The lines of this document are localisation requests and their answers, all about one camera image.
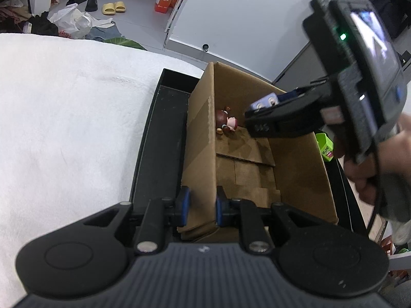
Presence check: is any brown cardboard box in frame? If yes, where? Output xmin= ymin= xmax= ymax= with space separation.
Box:
xmin=180 ymin=63 xmax=338 ymax=240

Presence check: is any brown-haired girl figurine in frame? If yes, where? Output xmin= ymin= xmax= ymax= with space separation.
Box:
xmin=215 ymin=107 xmax=238 ymax=135

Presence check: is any purple rabbit cube toy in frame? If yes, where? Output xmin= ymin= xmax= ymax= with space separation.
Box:
xmin=249 ymin=92 xmax=279 ymax=111

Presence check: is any person right hand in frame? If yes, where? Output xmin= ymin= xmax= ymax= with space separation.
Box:
xmin=334 ymin=113 xmax=411 ymax=205

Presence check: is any black plastic tray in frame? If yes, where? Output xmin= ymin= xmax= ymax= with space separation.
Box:
xmin=130 ymin=69 xmax=199 ymax=214

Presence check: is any green leaf cartoon rug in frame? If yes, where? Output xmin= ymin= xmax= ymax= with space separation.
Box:
xmin=105 ymin=37 xmax=146 ymax=51

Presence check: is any yellow slipper right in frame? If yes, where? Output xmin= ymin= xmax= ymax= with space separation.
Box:
xmin=114 ymin=1 xmax=127 ymax=13

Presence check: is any yellow slipper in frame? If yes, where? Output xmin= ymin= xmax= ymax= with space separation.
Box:
xmin=114 ymin=1 xmax=127 ymax=13
xmin=102 ymin=3 xmax=116 ymax=15

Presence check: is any yellow slipper left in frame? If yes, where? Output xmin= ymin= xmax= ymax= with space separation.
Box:
xmin=102 ymin=3 xmax=116 ymax=15

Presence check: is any white plastic bag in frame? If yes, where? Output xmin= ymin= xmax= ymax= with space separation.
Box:
xmin=48 ymin=4 xmax=114 ymax=39

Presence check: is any black slipper right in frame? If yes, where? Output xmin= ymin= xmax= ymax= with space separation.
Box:
xmin=85 ymin=0 xmax=98 ymax=13

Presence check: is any black slipper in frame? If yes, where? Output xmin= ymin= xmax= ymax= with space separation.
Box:
xmin=66 ymin=0 xmax=87 ymax=6
xmin=85 ymin=0 xmax=98 ymax=13

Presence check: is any black slipper left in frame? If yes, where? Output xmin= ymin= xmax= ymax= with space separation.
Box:
xmin=66 ymin=0 xmax=87 ymax=6

